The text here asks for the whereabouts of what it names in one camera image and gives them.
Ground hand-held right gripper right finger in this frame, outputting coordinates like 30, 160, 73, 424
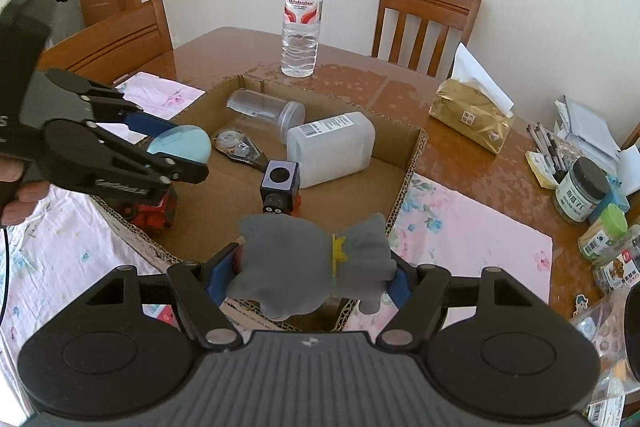
377, 261, 541, 353

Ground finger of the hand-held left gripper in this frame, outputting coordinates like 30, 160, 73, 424
86, 121, 211, 185
75, 82, 178, 140

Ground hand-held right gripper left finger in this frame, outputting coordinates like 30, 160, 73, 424
85, 243, 246, 351

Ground light blue round case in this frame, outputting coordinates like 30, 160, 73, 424
149, 125, 212, 166

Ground red toy train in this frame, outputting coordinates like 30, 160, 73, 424
122, 183, 179, 236

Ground correction tape dispenser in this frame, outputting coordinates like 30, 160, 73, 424
215, 127, 269, 172

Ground grey plush toy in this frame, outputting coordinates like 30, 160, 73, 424
226, 212, 399, 322

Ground cardboard box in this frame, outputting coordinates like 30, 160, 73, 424
90, 74, 430, 333

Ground black cube toy car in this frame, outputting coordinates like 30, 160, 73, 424
259, 159, 302, 216

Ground person's left hand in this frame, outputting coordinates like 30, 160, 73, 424
0, 157, 50, 228

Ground pink card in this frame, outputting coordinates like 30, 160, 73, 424
149, 304, 177, 326

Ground pink floral cloth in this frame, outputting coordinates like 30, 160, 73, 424
0, 72, 554, 427

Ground wooden chair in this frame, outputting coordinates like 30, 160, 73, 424
37, 0, 179, 86
370, 0, 484, 78

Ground clear plastic jar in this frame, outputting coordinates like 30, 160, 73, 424
227, 88, 306, 142

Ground white plastic bottle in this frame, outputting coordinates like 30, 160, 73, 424
285, 111, 377, 189

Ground clear water bottle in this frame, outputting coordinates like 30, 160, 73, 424
280, 0, 326, 78

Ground gold tissue pack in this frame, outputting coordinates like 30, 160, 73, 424
429, 43, 516, 156

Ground yellow sticky notes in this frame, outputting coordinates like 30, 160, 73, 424
524, 150, 562, 190

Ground dark lid glass jar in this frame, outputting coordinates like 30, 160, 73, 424
552, 156, 612, 224

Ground clear plastic bag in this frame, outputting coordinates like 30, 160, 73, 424
569, 291, 640, 415

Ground bunch of grey pens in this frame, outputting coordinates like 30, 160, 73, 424
525, 122, 572, 184

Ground green lid jar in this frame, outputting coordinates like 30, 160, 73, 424
577, 203, 630, 264

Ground red label jar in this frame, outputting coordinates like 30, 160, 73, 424
592, 237, 640, 294

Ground pile of white papers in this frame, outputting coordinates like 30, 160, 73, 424
554, 95, 640, 198

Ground wooden chair back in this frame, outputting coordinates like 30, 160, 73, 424
370, 0, 484, 78

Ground black cable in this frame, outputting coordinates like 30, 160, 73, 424
0, 226, 12, 329

